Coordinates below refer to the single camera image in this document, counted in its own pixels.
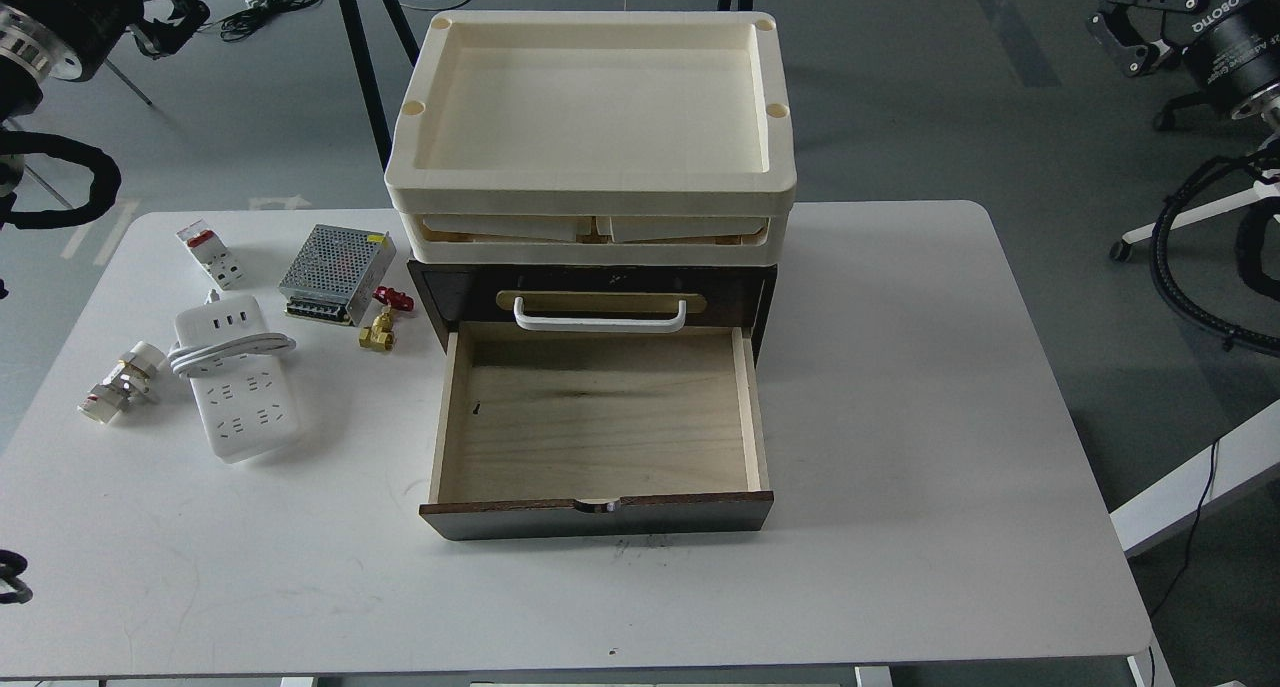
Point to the open wooden drawer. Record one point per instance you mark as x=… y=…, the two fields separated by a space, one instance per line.
x=597 y=434

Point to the white power strip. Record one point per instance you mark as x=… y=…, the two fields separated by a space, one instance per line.
x=233 y=363

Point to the cream lower stacked tray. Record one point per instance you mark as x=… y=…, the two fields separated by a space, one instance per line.
x=477 y=240

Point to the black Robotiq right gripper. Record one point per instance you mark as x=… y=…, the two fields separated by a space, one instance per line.
x=1231 y=54

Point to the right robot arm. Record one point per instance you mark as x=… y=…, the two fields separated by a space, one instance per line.
x=1174 y=28

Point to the white drawer handle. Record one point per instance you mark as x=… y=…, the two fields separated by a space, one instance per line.
x=539 y=323

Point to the white table leg beam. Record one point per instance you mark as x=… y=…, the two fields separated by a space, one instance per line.
x=1244 y=459

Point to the metal mesh power supply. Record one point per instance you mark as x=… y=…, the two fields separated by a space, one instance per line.
x=334 y=274

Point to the white circuit breaker red switch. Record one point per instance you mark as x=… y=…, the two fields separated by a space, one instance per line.
x=205 y=245

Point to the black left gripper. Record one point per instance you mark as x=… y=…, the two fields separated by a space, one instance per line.
x=70 y=39

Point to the cream plastic tray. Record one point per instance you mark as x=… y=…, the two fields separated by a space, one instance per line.
x=550 y=113

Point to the brass valve red handle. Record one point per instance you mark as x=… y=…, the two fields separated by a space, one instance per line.
x=379 y=335

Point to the white plastic pipe fitting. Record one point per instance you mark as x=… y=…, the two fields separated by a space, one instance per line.
x=127 y=383

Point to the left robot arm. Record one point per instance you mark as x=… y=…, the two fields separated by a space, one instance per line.
x=22 y=97

